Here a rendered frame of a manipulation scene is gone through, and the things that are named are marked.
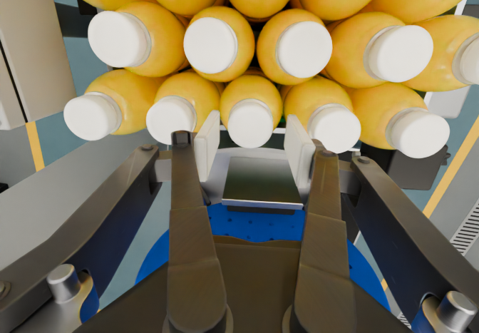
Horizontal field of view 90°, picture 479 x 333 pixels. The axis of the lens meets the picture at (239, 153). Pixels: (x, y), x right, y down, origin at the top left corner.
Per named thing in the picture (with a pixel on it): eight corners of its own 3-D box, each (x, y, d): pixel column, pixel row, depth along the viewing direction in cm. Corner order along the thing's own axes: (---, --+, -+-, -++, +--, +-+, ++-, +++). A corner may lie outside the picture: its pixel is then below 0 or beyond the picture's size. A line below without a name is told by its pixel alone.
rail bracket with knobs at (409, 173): (342, 157, 43) (367, 188, 34) (351, 118, 40) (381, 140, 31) (398, 160, 43) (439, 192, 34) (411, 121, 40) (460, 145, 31)
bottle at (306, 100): (286, 120, 41) (311, 173, 24) (266, 83, 38) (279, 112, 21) (326, 99, 39) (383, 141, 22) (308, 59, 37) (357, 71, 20)
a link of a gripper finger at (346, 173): (321, 170, 13) (377, 174, 13) (302, 137, 17) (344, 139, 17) (316, 194, 13) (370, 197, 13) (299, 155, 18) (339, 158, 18)
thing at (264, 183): (229, 168, 42) (221, 214, 31) (229, 156, 41) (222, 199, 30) (286, 172, 42) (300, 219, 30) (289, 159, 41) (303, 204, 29)
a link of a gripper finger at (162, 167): (188, 186, 14) (136, 183, 14) (204, 150, 18) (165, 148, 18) (187, 162, 13) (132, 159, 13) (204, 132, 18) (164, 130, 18)
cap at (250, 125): (229, 99, 21) (227, 104, 20) (273, 101, 21) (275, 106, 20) (229, 140, 23) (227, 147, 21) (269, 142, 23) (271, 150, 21)
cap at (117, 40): (130, 75, 21) (120, 78, 19) (92, 41, 20) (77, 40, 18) (157, 40, 20) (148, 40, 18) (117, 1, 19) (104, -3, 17)
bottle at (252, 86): (229, 64, 37) (211, 80, 21) (274, 66, 37) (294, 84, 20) (229, 109, 40) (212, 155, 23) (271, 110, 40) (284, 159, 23)
